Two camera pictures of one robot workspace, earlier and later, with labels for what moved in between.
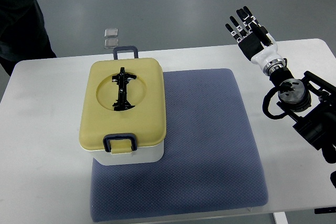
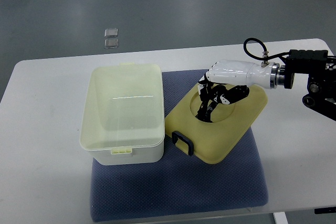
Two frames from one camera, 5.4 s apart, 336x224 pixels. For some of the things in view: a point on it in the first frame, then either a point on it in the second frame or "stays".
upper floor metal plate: (111, 32) stays
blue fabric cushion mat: (210, 161) stays
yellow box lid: (123, 99) -> (213, 142)
